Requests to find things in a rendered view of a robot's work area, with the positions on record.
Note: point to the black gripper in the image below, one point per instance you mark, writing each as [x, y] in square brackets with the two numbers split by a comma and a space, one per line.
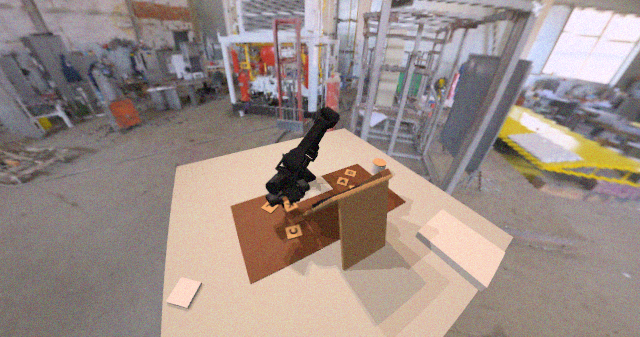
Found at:
[275, 200]

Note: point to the pale pink flat card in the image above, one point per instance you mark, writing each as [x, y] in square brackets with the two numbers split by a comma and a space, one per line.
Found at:
[184, 293]

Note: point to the wooden a-frame board stand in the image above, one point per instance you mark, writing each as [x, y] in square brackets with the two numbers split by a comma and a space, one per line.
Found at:
[362, 217]

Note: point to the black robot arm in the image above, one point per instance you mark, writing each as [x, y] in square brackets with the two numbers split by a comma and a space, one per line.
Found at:
[296, 159]

